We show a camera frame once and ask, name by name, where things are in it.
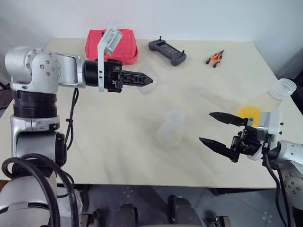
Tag clear bottle with orange liquid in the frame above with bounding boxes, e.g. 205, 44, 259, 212
236, 78, 298, 126

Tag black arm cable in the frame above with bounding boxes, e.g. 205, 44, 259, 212
0, 87, 80, 227
261, 133, 292, 227

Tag dark brown object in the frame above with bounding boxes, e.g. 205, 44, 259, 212
0, 81, 15, 110

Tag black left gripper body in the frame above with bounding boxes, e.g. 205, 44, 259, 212
103, 60, 124, 93

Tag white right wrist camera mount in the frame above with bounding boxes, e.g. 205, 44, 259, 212
246, 108, 285, 162

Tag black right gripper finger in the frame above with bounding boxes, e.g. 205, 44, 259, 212
208, 112, 250, 126
198, 136, 240, 163

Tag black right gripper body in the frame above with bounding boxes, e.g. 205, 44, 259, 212
231, 117, 267, 157

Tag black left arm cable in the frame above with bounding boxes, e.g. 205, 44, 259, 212
0, 87, 80, 227

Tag orange handled pliers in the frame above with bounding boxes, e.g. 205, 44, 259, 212
205, 49, 225, 69

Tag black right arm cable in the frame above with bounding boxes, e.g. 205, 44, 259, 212
261, 133, 292, 227

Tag red fabric pouch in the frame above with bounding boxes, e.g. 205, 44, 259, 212
84, 28, 139, 65

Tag dark rounded shape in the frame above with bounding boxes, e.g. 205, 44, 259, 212
167, 195, 202, 227

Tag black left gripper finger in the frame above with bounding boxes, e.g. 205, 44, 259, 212
117, 79, 153, 88
118, 70, 155, 83

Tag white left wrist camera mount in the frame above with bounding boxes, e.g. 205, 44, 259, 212
96, 23, 123, 93

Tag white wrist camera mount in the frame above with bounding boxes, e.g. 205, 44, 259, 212
246, 108, 285, 162
96, 23, 123, 93

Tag grey handheld remote controller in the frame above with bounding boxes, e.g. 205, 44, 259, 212
148, 35, 187, 67

